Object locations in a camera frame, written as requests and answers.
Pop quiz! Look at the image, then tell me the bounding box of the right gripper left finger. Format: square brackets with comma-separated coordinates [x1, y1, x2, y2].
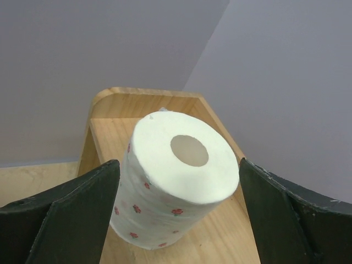
[1, 159, 120, 263]

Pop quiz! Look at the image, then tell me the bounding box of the floral roll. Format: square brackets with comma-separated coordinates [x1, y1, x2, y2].
[110, 110, 239, 250]

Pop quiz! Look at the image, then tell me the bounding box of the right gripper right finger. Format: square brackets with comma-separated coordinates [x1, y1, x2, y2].
[239, 158, 351, 263]

